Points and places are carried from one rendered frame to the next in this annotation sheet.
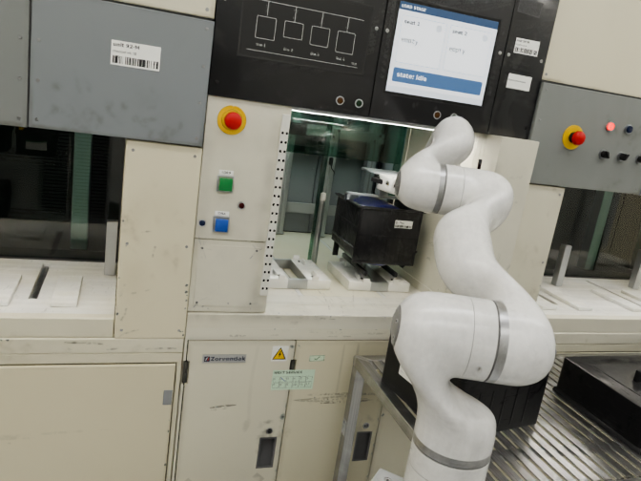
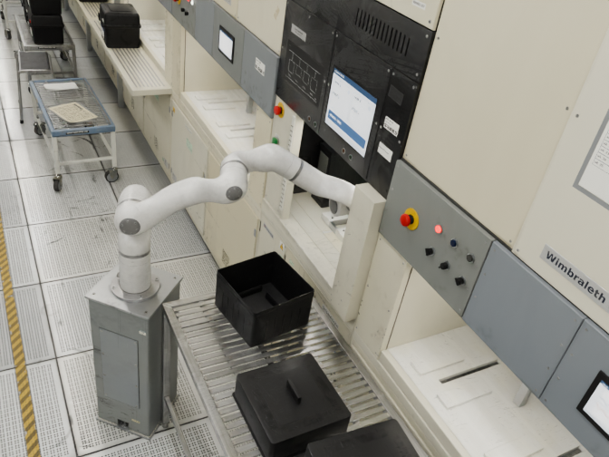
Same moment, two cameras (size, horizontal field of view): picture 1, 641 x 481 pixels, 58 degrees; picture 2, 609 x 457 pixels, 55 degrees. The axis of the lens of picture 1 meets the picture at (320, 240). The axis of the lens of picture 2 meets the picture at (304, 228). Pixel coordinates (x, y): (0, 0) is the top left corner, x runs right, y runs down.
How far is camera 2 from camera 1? 2.50 m
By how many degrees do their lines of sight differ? 72
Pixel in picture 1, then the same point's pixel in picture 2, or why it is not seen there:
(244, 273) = (277, 192)
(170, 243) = not seen: hidden behind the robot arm
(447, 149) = (243, 156)
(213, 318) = (267, 207)
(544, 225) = (391, 280)
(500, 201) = (209, 185)
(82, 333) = not seen: hidden behind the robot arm
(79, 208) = not seen: hidden behind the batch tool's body
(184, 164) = (267, 124)
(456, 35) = (355, 100)
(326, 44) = (307, 83)
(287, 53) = (295, 82)
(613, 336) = (433, 439)
